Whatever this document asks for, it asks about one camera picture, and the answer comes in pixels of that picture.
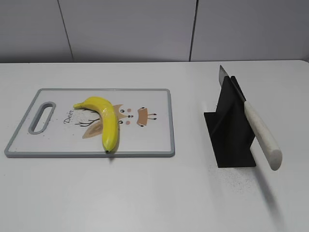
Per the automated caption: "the black knife stand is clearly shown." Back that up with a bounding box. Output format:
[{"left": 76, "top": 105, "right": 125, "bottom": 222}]
[{"left": 204, "top": 76, "right": 256, "bottom": 168}]

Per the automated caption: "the yellow plastic banana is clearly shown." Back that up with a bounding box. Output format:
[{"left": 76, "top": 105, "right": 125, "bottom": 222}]
[{"left": 73, "top": 97, "right": 119, "bottom": 153}]

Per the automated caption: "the white-handled cleaver knife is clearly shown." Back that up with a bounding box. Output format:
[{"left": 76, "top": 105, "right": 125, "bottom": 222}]
[{"left": 219, "top": 65, "right": 282, "bottom": 171}]

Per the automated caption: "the white grey-rimmed cutting board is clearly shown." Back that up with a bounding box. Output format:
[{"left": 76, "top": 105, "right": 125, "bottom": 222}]
[{"left": 4, "top": 88, "right": 175, "bottom": 158}]

